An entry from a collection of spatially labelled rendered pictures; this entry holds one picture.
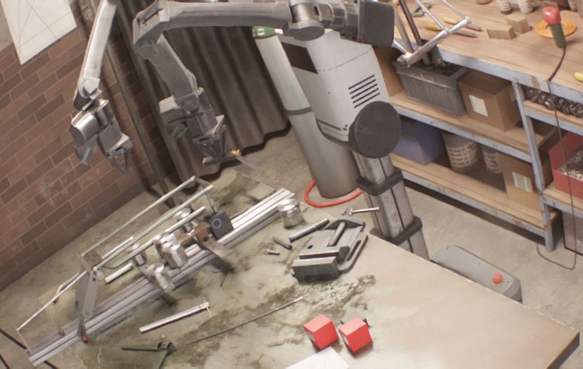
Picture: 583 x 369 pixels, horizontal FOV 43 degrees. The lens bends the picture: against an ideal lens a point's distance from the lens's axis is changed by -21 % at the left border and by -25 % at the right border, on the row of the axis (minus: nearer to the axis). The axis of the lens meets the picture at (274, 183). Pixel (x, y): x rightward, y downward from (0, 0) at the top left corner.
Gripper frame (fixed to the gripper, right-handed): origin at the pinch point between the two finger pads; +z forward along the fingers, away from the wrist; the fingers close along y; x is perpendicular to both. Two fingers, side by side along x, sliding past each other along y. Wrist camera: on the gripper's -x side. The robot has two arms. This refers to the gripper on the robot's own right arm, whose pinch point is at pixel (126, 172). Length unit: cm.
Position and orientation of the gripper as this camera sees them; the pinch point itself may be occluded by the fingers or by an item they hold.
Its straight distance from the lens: 221.1
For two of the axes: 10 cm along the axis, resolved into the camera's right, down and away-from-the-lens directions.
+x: 8.0, -5.2, 2.9
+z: 3.8, 8.2, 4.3
